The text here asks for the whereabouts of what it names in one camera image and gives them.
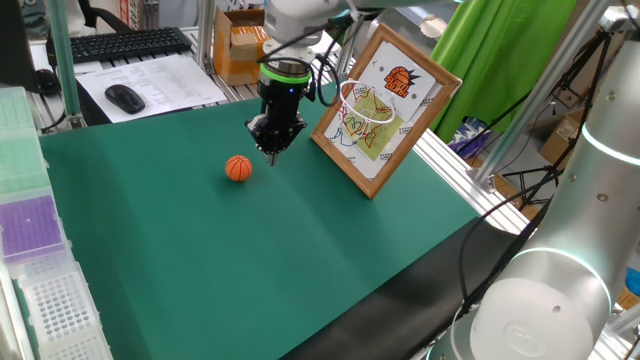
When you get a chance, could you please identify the black keyboard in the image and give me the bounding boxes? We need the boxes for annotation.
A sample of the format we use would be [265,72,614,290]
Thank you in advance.
[46,26,194,69]

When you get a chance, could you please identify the open brown cardboard box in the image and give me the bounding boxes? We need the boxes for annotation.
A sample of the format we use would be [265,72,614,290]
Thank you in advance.
[538,107,586,171]

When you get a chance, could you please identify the black monitor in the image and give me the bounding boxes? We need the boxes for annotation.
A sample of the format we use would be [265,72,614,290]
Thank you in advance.
[0,0,42,94]

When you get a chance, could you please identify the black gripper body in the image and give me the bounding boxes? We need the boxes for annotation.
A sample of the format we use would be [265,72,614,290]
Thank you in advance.
[258,79,310,132]

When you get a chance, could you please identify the green curtain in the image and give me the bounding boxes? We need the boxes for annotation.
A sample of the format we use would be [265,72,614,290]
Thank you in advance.
[429,0,579,146]

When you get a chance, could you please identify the aluminium frame post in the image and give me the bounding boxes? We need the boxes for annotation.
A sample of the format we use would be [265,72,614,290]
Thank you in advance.
[195,0,217,74]
[472,0,614,194]
[45,0,86,130]

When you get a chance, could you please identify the wooden picture frame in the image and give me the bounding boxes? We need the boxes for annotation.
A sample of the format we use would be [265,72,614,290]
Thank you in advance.
[310,23,462,200]

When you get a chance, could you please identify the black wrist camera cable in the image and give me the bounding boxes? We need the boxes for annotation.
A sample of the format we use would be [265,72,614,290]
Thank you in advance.
[309,47,344,108]

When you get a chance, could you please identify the blue white patterned bag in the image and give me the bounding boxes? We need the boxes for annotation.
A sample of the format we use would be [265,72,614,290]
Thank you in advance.
[449,117,494,159]

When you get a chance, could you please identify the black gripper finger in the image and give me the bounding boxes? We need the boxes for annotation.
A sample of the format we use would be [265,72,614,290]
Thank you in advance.
[244,113,277,167]
[273,121,308,164]

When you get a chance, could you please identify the orange mini basketball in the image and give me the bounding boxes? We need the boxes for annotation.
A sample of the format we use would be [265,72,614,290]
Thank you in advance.
[224,154,254,183]

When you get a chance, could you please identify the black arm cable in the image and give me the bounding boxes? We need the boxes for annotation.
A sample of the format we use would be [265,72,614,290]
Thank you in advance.
[456,169,561,321]

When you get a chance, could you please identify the black computer mouse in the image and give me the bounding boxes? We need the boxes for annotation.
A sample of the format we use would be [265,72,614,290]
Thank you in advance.
[103,83,147,115]

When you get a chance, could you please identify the green table mat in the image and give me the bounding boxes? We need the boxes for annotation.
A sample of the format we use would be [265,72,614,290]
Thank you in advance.
[38,92,482,360]

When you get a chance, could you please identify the printed paper sheets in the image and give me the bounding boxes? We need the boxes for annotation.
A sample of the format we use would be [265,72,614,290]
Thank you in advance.
[74,53,229,125]

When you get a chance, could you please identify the green adapter ring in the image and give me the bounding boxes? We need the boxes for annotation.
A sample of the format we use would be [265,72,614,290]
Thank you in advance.
[258,62,312,86]

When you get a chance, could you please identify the black tripod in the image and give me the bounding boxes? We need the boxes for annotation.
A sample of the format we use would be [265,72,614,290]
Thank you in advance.
[502,29,626,211]

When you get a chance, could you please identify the taped cardboard box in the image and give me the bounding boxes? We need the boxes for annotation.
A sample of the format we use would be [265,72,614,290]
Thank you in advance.
[212,5,274,87]

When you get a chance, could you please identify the white mini hoop with backboard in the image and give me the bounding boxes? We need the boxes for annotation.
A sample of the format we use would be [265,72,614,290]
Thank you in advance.
[332,40,438,151]

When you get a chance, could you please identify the small black round object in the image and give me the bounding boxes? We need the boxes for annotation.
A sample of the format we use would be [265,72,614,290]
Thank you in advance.
[34,68,62,97]

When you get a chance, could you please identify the white pipette tip box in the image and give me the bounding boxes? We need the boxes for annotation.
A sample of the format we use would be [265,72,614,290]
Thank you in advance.
[12,262,101,346]
[37,332,115,360]

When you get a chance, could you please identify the purple pipette tip box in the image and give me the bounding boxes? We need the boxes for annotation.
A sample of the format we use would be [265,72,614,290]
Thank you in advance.
[0,187,71,266]

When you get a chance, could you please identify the green pipette tip box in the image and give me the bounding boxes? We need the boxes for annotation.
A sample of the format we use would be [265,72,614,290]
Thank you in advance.
[0,85,51,199]

